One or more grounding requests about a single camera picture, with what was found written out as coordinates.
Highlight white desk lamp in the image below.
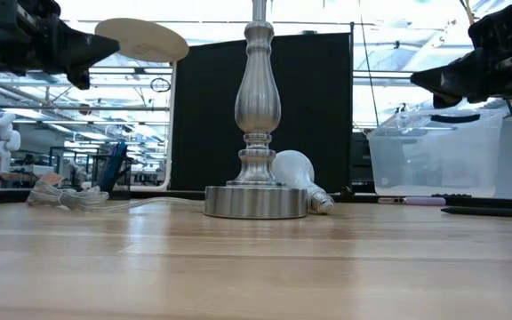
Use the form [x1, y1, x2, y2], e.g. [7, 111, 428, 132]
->
[94, 17, 190, 192]

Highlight silver lamp base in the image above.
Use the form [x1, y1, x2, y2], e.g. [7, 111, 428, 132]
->
[204, 0, 309, 220]

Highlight white reflector lightbulb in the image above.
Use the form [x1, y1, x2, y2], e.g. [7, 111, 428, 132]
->
[272, 149, 335, 215]

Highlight black partition panel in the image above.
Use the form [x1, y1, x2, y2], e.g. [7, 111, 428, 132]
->
[170, 31, 354, 193]

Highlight clear lamp cord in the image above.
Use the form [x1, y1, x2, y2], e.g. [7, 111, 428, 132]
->
[27, 177, 206, 213]

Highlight clear plastic storage bin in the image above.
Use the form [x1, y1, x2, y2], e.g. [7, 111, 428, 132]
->
[366, 108, 505, 198]

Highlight black aluminium frame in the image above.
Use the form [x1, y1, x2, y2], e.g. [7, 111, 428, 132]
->
[0, 188, 512, 210]

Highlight black cup with blue item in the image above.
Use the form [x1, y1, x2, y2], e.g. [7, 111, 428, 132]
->
[89, 140, 133, 196]

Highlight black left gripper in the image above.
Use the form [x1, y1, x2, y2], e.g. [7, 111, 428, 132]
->
[0, 0, 122, 91]

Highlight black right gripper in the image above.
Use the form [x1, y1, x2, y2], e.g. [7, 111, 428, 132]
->
[410, 0, 512, 110]

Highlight black pen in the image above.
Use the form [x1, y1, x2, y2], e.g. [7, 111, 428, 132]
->
[441, 205, 512, 220]

